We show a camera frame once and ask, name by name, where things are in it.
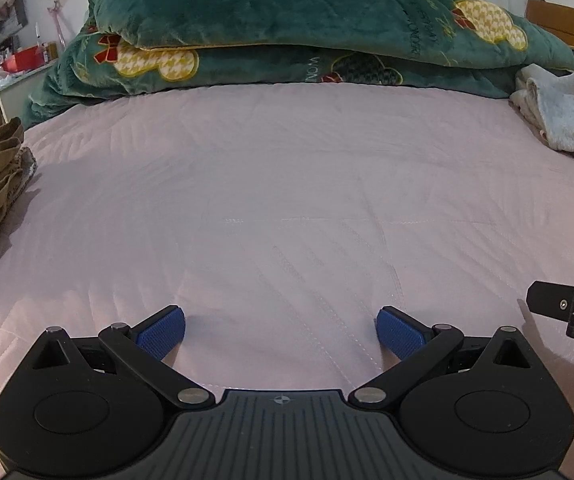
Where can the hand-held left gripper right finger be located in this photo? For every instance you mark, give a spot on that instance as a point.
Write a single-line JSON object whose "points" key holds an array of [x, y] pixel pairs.
{"points": [[398, 334]]}

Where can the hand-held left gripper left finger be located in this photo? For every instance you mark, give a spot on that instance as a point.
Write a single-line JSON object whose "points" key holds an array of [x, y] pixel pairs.
{"points": [[163, 334]]}

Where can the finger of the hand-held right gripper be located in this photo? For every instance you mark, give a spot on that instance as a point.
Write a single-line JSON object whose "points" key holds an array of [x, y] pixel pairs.
{"points": [[552, 302]]}

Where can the grey garment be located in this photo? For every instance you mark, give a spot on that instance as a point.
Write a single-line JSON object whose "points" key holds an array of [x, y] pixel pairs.
{"points": [[562, 110]]}

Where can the wooden headboard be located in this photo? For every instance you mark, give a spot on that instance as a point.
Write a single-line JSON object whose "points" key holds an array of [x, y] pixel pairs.
{"points": [[557, 17]]}

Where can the red container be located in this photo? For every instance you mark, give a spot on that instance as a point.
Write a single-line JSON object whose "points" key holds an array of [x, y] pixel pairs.
{"points": [[22, 59]]}

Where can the green printed blanket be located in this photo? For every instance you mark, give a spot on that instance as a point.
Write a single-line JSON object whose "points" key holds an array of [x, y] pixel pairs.
{"points": [[292, 25]]}

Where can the pink toy wand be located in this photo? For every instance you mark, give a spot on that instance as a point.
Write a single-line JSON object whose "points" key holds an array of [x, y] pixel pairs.
{"points": [[58, 20]]}

